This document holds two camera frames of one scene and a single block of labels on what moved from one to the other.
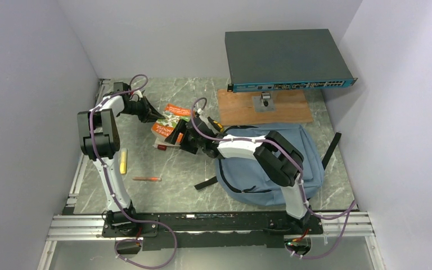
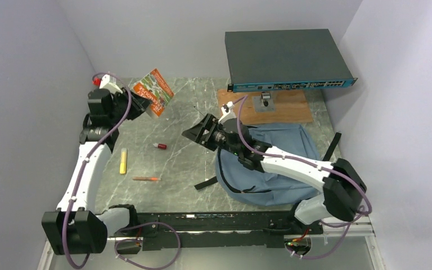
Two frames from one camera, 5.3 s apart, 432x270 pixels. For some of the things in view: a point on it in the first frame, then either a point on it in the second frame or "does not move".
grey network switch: [283, 59] does not move
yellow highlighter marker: [123, 165] does not move
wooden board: [237, 108] does not move
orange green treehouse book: [161, 129] → [153, 88]
